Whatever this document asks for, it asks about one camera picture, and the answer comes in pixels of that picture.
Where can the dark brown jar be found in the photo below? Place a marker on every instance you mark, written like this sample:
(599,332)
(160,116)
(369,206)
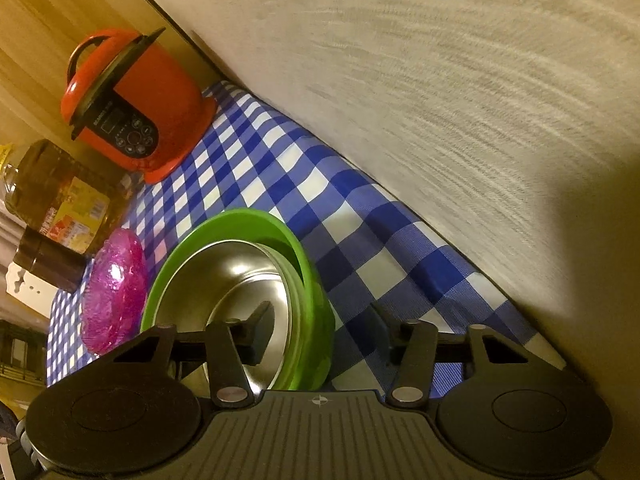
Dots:
(53,263)

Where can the white wooden chair back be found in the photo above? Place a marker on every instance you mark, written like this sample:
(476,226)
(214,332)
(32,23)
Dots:
(32,291)

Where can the dark shelf unit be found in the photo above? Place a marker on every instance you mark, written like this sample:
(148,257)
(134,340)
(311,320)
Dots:
(23,354)

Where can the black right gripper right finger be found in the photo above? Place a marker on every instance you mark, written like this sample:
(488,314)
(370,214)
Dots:
(411,347)

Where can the green plastic bowl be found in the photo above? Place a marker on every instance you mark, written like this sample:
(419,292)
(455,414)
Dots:
(309,361)

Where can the blue white checkered tablecloth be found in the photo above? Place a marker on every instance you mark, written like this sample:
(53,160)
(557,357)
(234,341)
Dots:
(367,247)

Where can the large purple plastic plate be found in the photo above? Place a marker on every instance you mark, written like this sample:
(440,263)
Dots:
(114,298)

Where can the red electric rice cooker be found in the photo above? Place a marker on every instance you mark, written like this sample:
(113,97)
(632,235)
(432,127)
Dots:
(129,100)

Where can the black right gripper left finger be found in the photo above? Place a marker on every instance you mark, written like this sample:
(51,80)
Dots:
(229,346)

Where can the large cooking oil bottle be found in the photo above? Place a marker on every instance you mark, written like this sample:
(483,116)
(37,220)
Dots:
(60,198)

